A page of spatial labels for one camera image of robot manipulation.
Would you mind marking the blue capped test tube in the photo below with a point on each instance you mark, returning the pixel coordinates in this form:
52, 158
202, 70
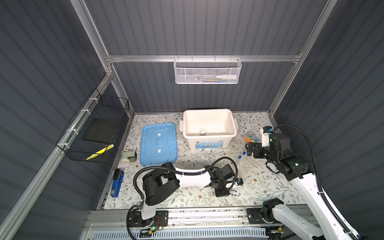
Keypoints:
240, 161
244, 155

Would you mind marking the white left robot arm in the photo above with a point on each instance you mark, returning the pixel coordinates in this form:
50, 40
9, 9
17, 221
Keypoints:
162, 181

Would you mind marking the highlighter marker pack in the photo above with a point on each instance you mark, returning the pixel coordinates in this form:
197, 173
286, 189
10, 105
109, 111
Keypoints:
250, 138

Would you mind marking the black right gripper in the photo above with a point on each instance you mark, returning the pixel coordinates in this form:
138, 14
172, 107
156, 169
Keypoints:
257, 146

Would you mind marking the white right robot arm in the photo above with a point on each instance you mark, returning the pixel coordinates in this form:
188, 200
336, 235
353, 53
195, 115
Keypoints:
305, 178

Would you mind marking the white plastic storage box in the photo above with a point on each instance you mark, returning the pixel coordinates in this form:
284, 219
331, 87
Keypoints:
220, 125

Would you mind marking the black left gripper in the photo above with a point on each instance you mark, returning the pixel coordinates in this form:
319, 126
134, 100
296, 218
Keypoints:
222, 194

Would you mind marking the black wire wall basket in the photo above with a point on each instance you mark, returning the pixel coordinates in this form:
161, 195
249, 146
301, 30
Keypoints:
97, 131

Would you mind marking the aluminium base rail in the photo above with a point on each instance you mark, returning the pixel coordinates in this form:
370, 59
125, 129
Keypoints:
181, 218

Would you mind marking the white wire wall basket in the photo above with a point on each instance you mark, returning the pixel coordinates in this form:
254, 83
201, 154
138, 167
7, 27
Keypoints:
207, 71

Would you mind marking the blue plastic box lid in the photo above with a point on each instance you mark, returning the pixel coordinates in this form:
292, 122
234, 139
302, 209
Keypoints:
159, 144

